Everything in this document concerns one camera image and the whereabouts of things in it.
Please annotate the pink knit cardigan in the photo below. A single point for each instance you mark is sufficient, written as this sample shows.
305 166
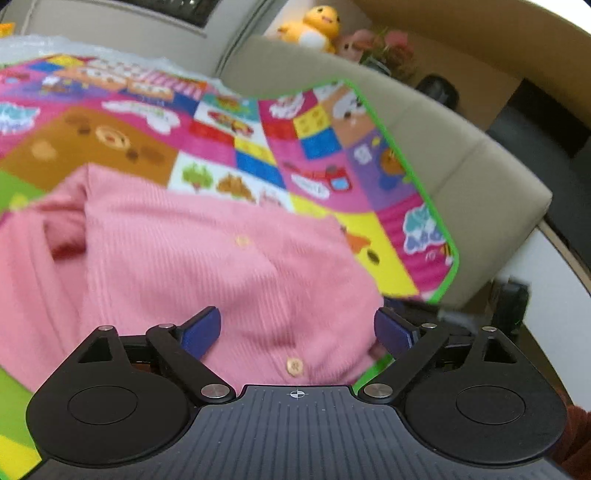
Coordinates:
104 248

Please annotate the yellow duck plush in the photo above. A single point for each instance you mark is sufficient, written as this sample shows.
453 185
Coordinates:
317 30

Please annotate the pink plush toy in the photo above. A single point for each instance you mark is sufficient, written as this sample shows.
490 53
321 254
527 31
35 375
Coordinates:
352 46

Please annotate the colourful cartoon play mat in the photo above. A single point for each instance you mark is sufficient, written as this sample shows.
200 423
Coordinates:
318 152

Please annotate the dark barred window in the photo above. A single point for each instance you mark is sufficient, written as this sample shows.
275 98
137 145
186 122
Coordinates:
193 12

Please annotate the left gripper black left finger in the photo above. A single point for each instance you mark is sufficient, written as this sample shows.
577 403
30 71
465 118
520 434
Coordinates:
179 349

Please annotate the small yellow toy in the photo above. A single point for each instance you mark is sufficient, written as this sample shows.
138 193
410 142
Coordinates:
6 29

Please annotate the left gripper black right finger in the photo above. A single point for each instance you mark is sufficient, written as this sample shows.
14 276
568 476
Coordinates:
412 347

